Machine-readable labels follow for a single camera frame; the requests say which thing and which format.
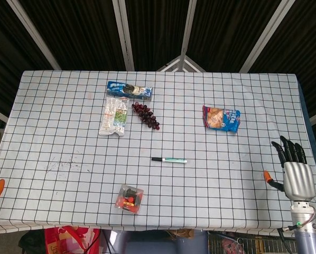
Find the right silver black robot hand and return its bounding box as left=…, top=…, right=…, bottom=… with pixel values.
left=263, top=135, right=316, bottom=201

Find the green white marker body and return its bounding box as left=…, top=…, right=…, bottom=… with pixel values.
left=160, top=157, right=188, bottom=164

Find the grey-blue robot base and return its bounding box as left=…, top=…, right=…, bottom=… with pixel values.
left=105, top=229, right=209, bottom=254

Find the black bag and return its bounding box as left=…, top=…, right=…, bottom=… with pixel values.
left=18, top=230, right=47, bottom=254

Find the red patterned bag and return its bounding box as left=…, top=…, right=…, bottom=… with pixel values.
left=44, top=225, right=102, bottom=254

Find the blue biscuit bag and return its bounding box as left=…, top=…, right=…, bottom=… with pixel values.
left=202, top=105, right=241, bottom=134

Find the checkered light blue tablecloth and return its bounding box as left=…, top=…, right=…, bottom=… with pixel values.
left=0, top=70, right=316, bottom=236

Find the clear box with red item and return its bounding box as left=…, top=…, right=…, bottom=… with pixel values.
left=115, top=184, right=144, bottom=214

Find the clear white snack packet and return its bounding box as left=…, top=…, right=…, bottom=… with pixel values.
left=98, top=96, right=129, bottom=137

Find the blue cookie box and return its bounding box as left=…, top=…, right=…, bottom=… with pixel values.
left=106, top=80, right=153, bottom=102

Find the dark red grape bunch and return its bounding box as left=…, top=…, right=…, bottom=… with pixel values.
left=132, top=102, right=161, bottom=131

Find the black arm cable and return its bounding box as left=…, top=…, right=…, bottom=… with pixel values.
left=276, top=224, right=298, bottom=254

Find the metal wire basket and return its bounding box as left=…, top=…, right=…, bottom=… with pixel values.
left=208, top=230, right=299, bottom=254

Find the white metal frame beam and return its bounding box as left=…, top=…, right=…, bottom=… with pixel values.
left=179, top=0, right=199, bottom=57
left=111, top=0, right=135, bottom=71
left=6, top=0, right=62, bottom=71
left=239, top=0, right=291, bottom=73

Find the white triangular metal frame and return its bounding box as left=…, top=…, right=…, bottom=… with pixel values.
left=156, top=55, right=207, bottom=72

